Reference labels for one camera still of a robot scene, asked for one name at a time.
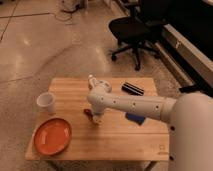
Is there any dark red pepper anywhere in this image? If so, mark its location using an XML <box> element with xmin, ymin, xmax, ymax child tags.
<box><xmin>83</xmin><ymin>109</ymin><xmax>93</xmax><ymax>119</ymax></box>

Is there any orange plate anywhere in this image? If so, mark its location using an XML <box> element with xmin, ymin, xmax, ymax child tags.
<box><xmin>33</xmin><ymin>118</ymin><xmax>72</xmax><ymax>156</ymax></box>

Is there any white cup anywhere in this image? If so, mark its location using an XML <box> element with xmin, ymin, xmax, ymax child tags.
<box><xmin>36</xmin><ymin>92</ymin><xmax>56</xmax><ymax>114</ymax></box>

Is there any wooden table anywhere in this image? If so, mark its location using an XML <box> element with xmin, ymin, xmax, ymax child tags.
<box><xmin>24</xmin><ymin>77</ymin><xmax>177</xmax><ymax>171</ymax></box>

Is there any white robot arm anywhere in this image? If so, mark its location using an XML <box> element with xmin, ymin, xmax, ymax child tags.
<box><xmin>87</xmin><ymin>81</ymin><xmax>213</xmax><ymax>171</ymax></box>

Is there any black rectangular box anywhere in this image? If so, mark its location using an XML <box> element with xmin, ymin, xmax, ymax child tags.
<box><xmin>121</xmin><ymin>82</ymin><xmax>144</xmax><ymax>96</ymax></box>

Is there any black office chair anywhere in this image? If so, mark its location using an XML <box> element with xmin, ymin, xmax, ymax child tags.
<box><xmin>108</xmin><ymin>0</ymin><xmax>171</xmax><ymax>71</ymax></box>

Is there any blue sponge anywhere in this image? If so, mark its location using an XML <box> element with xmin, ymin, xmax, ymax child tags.
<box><xmin>125</xmin><ymin>113</ymin><xmax>145</xmax><ymax>125</ymax></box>

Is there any clear plastic bottle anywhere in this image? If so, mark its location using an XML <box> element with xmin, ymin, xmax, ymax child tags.
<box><xmin>88</xmin><ymin>75</ymin><xmax>103</xmax><ymax>90</ymax></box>

